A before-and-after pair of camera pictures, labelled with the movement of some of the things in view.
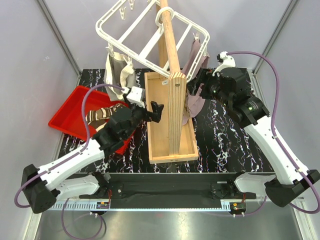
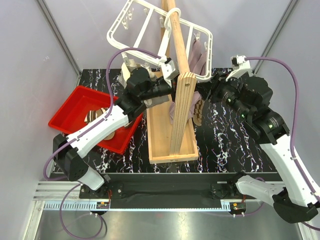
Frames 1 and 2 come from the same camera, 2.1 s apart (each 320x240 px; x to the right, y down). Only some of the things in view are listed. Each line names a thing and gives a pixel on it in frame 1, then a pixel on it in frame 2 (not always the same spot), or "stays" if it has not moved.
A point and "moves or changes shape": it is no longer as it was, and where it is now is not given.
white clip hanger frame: (155, 35) moves or changes shape
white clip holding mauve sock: (196, 37) stays
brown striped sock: (98, 118) stays
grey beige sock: (119, 73) → (125, 74)
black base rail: (177, 190) stays
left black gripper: (155, 115) → (170, 90)
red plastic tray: (69, 118) stays
